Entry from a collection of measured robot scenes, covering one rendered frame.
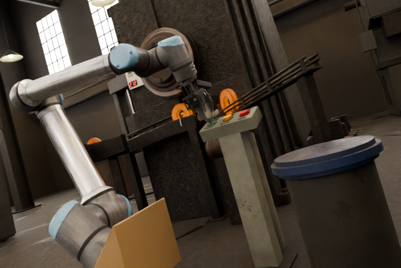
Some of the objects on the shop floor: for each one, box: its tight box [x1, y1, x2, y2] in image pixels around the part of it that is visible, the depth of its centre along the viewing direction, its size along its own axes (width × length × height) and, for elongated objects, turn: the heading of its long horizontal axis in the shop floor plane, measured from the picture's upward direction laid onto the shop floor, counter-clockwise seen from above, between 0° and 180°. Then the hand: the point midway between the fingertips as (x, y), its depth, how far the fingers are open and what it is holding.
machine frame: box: [106, 0, 296, 221], centre depth 273 cm, size 73×108×176 cm
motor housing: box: [205, 138, 242, 225], centre depth 205 cm, size 13×22×54 cm, turn 160°
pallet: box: [308, 115, 360, 140], centre depth 393 cm, size 120×82×44 cm
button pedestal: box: [199, 106, 298, 268], centre depth 136 cm, size 16×24×62 cm, turn 160°
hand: (210, 120), depth 141 cm, fingers closed
